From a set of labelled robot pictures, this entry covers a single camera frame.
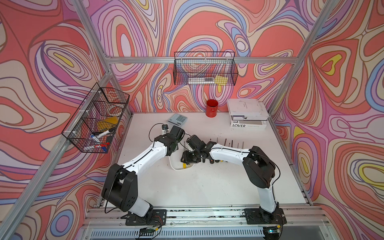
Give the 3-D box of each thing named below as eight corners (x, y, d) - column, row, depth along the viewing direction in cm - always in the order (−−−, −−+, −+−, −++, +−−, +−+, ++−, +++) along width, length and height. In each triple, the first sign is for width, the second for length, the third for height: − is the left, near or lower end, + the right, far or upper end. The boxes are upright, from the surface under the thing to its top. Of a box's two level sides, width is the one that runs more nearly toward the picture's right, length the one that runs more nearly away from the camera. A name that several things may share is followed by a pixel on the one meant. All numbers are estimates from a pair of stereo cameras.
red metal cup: (206, 117, 121) (207, 107, 112) (205, 110, 127) (206, 99, 118) (217, 117, 121) (218, 107, 112) (215, 110, 127) (217, 99, 118)
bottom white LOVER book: (231, 129, 112) (232, 124, 108) (230, 124, 116) (231, 119, 111) (265, 129, 112) (268, 124, 108) (263, 124, 116) (266, 119, 111)
